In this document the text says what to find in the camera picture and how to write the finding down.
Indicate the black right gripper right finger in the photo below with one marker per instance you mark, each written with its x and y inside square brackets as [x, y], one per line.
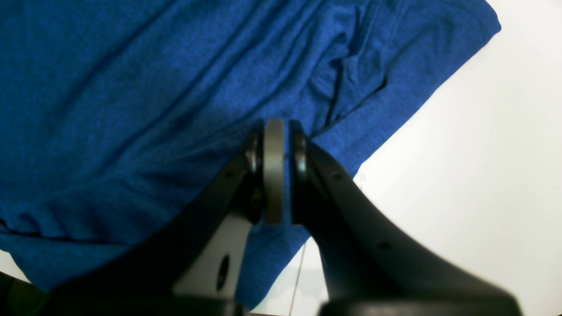
[371, 267]

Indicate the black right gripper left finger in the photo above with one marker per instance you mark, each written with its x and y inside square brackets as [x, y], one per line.
[191, 267]

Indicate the blue t-shirt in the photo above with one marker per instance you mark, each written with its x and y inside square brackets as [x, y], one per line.
[115, 114]

